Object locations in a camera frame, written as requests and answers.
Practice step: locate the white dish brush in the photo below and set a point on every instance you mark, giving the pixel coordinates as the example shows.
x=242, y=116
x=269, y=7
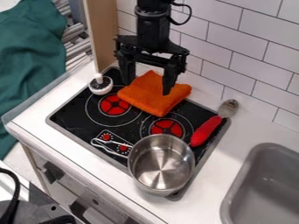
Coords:
x=100, y=84

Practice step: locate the green cloth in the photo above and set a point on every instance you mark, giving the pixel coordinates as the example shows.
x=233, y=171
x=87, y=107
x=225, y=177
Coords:
x=29, y=64

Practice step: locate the toy stove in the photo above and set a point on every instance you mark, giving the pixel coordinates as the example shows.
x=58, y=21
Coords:
x=132, y=122

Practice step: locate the silver pot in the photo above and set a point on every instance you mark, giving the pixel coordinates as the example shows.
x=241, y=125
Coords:
x=159, y=163

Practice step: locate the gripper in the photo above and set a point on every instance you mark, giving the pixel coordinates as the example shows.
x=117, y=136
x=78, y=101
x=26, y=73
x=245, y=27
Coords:
x=150, y=52

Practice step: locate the orange cloth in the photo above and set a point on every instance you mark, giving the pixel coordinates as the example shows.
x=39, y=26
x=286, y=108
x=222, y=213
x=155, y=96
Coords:
x=153, y=93

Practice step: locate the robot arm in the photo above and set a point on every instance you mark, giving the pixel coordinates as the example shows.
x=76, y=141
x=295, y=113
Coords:
x=152, y=26

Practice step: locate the toy sink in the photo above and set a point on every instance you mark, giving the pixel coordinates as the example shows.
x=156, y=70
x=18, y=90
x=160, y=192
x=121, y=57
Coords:
x=263, y=186

